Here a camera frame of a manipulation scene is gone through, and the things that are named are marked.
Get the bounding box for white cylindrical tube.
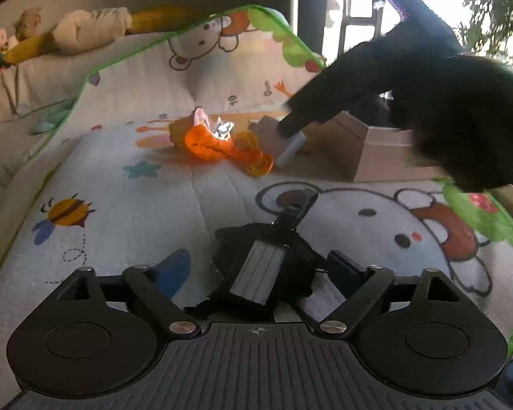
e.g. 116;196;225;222
275;132;306;167

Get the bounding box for printed cartoon play mat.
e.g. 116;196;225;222
0;5;513;410

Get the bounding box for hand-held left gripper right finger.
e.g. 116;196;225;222
316;250;462;336

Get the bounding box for black plush toy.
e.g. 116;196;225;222
184;188;328;323

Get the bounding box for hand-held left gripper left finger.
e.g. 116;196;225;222
53;248;201;337

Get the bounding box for green plush cushion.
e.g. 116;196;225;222
263;6;291;26

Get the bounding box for pink cardboard box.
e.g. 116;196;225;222
248;111;451;183

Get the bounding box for cream pillow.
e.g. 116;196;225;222
51;7;133;54

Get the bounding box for orange plastic shell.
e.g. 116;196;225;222
184;124;237;163

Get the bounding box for grey rectangular device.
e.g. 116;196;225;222
228;239;288;307

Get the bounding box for brown plush toy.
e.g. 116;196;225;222
16;8;42;41

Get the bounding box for yellow cushion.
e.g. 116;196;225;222
2;32;58;67
126;6;210;35

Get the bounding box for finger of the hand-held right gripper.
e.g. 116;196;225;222
278;30;411;138

